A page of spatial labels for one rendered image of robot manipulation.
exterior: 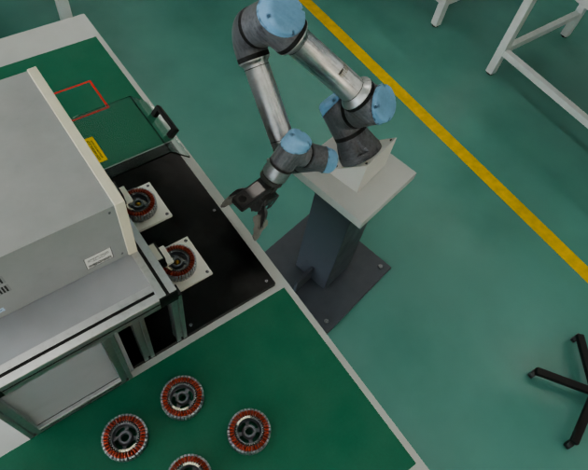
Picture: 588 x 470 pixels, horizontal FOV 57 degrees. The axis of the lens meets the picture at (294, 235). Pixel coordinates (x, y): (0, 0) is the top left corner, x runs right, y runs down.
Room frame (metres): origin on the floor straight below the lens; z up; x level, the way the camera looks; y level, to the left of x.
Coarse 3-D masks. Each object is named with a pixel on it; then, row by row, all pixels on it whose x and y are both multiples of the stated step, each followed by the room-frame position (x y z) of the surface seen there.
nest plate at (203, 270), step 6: (180, 240) 0.79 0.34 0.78; (186, 240) 0.80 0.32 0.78; (192, 246) 0.78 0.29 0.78; (198, 252) 0.77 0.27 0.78; (198, 258) 0.74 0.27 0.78; (186, 264) 0.72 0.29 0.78; (198, 264) 0.73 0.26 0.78; (204, 264) 0.73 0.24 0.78; (198, 270) 0.70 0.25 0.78; (204, 270) 0.71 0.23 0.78; (210, 270) 0.71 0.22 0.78; (192, 276) 0.68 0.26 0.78; (198, 276) 0.69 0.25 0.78; (204, 276) 0.69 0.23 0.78; (174, 282) 0.65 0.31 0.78; (180, 282) 0.66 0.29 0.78; (186, 282) 0.66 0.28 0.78; (192, 282) 0.67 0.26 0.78; (198, 282) 0.67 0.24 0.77; (180, 288) 0.64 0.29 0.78; (186, 288) 0.64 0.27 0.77
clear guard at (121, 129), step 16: (128, 96) 1.06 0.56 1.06; (96, 112) 0.97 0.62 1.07; (112, 112) 0.99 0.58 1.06; (128, 112) 1.00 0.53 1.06; (144, 112) 1.02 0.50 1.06; (80, 128) 0.91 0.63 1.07; (96, 128) 0.92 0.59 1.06; (112, 128) 0.93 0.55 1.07; (128, 128) 0.94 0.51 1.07; (144, 128) 0.96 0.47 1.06; (160, 128) 0.99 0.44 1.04; (112, 144) 0.88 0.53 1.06; (128, 144) 0.89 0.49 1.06; (144, 144) 0.90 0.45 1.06; (160, 144) 0.92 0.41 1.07; (176, 144) 0.96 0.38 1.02; (112, 160) 0.82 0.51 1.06; (128, 160) 0.84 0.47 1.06; (144, 160) 0.85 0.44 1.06; (112, 176) 0.78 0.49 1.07
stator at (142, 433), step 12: (120, 420) 0.25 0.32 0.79; (132, 420) 0.25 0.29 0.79; (108, 432) 0.21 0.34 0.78; (120, 432) 0.22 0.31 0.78; (144, 432) 0.23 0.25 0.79; (108, 444) 0.19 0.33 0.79; (120, 444) 0.20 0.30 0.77; (144, 444) 0.21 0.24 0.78; (108, 456) 0.16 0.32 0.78; (120, 456) 0.17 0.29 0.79; (132, 456) 0.17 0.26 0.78
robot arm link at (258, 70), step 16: (240, 48) 1.20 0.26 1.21; (256, 48) 1.20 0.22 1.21; (240, 64) 1.19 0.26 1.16; (256, 64) 1.19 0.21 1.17; (256, 80) 1.16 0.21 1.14; (272, 80) 1.18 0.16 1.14; (256, 96) 1.14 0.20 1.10; (272, 96) 1.14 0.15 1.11; (272, 112) 1.11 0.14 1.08; (272, 128) 1.08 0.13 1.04; (288, 128) 1.10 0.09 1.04; (272, 144) 1.07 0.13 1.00
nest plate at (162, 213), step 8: (152, 192) 0.94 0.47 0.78; (144, 200) 0.90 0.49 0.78; (160, 200) 0.91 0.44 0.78; (144, 208) 0.87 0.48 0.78; (160, 208) 0.89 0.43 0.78; (152, 216) 0.85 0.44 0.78; (160, 216) 0.86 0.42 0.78; (168, 216) 0.86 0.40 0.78; (136, 224) 0.81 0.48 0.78; (144, 224) 0.82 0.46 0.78; (152, 224) 0.83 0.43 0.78
